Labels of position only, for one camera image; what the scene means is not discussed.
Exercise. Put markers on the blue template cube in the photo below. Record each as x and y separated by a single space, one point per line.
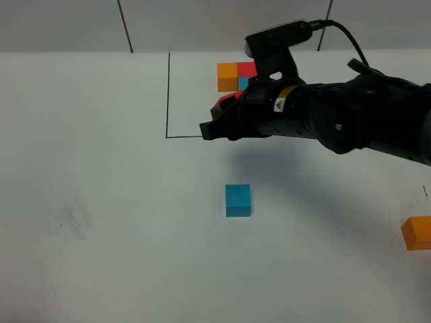
243 82

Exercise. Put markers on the red template cube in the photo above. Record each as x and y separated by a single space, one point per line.
246 69

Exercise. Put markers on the orange template cube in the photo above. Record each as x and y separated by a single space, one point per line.
227 77

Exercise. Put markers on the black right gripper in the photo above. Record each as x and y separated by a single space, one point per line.
269 106

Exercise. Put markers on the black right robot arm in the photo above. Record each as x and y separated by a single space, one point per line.
374 111

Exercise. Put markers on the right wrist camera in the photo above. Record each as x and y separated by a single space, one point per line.
277 39

